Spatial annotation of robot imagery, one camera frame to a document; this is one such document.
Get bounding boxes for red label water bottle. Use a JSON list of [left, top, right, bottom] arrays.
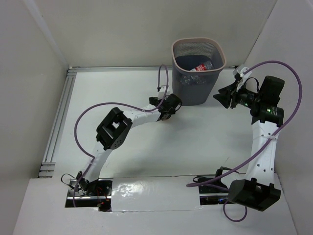
[[190, 60, 214, 71]]

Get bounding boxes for green label clear bottle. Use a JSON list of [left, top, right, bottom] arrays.
[[179, 75, 208, 86]]

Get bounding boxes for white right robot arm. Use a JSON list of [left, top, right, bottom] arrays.
[[213, 76, 285, 212]]

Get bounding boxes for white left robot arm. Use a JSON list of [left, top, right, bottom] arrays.
[[74, 88, 182, 195]]

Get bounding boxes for grey mesh waste bin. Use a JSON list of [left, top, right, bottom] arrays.
[[172, 38, 226, 106]]

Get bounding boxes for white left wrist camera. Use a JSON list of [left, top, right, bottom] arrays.
[[157, 85, 172, 99]]

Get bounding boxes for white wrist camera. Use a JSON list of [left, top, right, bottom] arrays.
[[233, 64, 252, 92], [157, 85, 172, 99]]

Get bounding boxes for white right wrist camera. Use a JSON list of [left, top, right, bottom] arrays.
[[233, 64, 252, 92]]

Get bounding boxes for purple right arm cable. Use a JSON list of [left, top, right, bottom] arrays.
[[187, 60, 303, 222]]

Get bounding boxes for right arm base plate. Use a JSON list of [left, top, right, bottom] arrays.
[[198, 181, 228, 206]]

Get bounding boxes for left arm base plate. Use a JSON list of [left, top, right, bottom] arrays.
[[65, 179, 112, 212]]

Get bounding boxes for aluminium rail frame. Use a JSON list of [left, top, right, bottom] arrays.
[[37, 68, 77, 179]]

